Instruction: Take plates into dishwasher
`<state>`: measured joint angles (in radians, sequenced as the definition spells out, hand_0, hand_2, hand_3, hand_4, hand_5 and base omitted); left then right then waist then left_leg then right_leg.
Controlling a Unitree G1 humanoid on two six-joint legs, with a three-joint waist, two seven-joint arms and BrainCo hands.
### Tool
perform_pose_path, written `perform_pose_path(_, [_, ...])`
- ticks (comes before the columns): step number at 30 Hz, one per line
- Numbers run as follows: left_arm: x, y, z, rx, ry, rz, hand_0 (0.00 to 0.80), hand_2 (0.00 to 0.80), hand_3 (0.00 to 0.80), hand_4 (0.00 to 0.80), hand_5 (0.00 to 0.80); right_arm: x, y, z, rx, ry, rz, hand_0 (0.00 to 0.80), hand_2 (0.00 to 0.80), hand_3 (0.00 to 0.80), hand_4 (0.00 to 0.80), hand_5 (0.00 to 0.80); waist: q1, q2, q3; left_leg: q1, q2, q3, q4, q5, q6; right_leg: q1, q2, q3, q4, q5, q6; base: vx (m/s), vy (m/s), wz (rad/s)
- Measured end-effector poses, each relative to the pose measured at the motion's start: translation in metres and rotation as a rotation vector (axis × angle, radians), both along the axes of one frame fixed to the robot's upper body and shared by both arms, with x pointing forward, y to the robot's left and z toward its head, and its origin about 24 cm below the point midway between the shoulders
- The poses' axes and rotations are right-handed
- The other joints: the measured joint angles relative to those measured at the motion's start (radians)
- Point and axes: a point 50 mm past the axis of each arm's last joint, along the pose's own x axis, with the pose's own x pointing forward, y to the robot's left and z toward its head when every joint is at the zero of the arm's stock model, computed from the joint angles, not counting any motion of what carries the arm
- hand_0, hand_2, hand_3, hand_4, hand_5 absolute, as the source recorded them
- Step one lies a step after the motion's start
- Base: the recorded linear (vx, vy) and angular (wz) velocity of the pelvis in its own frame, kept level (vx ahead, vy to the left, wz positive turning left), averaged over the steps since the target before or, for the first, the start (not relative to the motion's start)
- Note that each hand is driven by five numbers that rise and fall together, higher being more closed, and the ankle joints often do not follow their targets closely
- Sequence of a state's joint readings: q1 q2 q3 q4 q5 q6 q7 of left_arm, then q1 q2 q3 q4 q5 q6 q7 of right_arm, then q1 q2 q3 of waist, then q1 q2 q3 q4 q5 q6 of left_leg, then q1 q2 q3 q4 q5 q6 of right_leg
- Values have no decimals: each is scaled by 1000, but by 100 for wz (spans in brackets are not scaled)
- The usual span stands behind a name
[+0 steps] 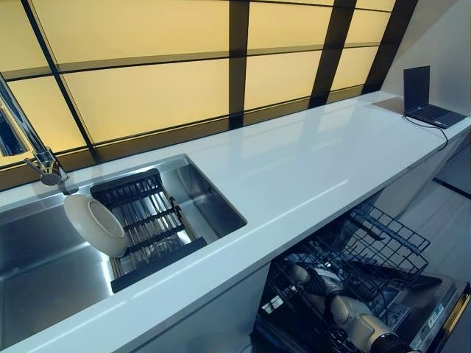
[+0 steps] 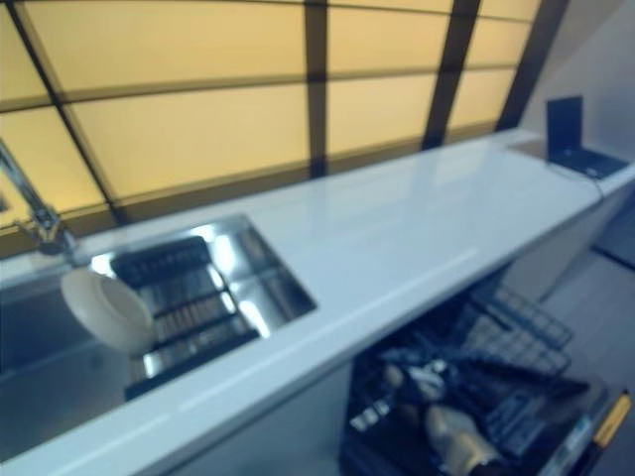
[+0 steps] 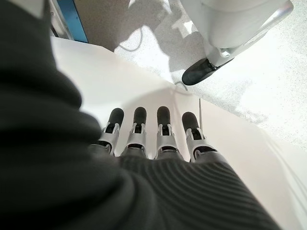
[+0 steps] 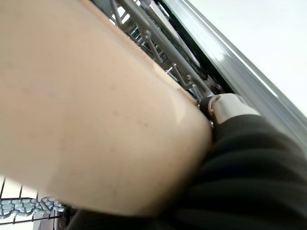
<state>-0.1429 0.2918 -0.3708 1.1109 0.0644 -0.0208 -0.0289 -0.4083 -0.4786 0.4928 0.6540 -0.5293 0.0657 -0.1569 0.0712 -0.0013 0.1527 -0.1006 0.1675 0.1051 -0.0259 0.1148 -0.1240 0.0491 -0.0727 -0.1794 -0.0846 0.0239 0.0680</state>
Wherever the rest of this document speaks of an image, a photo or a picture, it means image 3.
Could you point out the white glossy panel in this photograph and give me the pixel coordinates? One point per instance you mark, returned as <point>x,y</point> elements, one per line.
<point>239,155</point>

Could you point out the blue panel with white frame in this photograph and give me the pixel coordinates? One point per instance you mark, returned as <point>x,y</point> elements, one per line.
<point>69,19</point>

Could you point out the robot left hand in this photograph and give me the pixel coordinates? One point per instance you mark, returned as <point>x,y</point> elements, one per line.
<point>60,167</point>

